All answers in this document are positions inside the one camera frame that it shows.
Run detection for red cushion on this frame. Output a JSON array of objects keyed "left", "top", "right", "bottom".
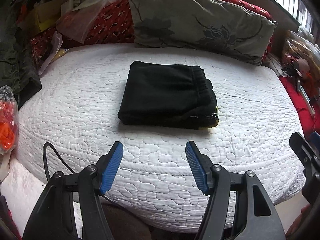
[{"left": 279, "top": 76, "right": 320, "bottom": 139}]

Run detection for right hand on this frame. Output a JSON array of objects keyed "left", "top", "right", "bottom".
[{"left": 285, "top": 204, "right": 310, "bottom": 238}]

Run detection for dark green jacket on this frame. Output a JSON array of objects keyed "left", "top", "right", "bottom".
[{"left": 1, "top": 14, "right": 42, "bottom": 108}]

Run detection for yellow cardboard box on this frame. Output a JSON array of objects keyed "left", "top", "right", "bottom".
[{"left": 17, "top": 0, "right": 62, "bottom": 34}]

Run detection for white quilted mattress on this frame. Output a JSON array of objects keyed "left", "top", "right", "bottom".
[{"left": 1, "top": 44, "right": 305, "bottom": 233}]

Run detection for black cable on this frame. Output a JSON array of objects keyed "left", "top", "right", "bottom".
[{"left": 43, "top": 142, "right": 116, "bottom": 205}]

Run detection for red patterned blanket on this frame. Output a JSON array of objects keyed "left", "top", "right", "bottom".
[{"left": 30, "top": 0, "right": 272, "bottom": 67}]

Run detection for black pants with yellow patch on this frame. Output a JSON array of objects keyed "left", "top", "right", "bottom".
[{"left": 118, "top": 61, "right": 219, "bottom": 129}]

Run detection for orange items in plastic bag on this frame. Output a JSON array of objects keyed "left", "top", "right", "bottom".
[{"left": 0, "top": 85, "right": 18, "bottom": 155}]

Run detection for brown stool cushion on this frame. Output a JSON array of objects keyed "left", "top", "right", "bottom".
[{"left": 102, "top": 204, "right": 151, "bottom": 240}]

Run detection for clear plastic bag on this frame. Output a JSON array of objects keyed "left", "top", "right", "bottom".
[{"left": 56, "top": 0, "right": 118, "bottom": 43}]

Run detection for grey floral pillow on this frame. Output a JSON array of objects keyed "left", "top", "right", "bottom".
[{"left": 129, "top": 0, "right": 277, "bottom": 65}]

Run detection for cluttered toys pile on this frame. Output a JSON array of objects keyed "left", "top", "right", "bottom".
[{"left": 281, "top": 26, "right": 319, "bottom": 116}]

